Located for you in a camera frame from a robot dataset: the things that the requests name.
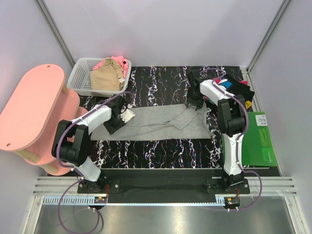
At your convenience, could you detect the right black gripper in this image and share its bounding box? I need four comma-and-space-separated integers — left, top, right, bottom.
184, 87, 205, 111

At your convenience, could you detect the grey t shirt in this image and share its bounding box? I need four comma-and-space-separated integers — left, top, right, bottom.
91, 104, 211, 141

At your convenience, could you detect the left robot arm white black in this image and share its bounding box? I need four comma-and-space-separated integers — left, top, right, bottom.
51, 95, 126, 193

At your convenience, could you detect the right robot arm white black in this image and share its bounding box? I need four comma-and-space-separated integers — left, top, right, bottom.
185, 71, 249, 193

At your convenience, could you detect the black printed folded t shirt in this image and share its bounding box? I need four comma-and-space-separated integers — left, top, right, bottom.
214, 74, 255, 115

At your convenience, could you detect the beige t shirt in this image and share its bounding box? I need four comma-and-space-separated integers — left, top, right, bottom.
90, 57, 125, 91

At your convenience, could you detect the white plastic laundry basket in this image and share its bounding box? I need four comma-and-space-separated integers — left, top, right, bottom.
67, 58, 132, 98

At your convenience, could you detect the pink t shirt in basket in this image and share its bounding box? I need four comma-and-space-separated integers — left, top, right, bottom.
93, 56, 129, 78

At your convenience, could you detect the green folding board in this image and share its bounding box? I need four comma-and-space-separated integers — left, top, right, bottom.
221, 111, 277, 169

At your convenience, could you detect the pink oval tiered shelf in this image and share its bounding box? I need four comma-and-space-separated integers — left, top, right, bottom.
0, 64, 87, 176

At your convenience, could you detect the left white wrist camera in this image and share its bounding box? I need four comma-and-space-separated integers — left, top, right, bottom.
120, 109, 136, 123

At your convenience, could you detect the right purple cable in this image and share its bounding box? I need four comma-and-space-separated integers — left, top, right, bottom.
199, 68, 263, 212

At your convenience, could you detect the purple cable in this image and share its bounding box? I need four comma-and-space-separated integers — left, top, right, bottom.
199, 68, 263, 212
56, 91, 135, 232

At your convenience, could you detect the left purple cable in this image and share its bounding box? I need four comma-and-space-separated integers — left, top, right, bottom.
56, 91, 135, 232

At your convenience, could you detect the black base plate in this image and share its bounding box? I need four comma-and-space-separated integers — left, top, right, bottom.
78, 169, 250, 205

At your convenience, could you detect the aluminium front rail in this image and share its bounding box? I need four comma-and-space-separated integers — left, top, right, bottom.
33, 176, 297, 196

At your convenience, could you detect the right aluminium frame post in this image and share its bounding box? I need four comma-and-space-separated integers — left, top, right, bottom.
246, 0, 292, 73

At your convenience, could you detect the aluminium frame post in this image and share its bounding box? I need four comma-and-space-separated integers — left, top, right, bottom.
35, 0, 76, 68
246, 0, 292, 73

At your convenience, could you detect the left aluminium frame post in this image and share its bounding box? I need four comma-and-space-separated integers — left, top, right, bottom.
35, 0, 76, 68

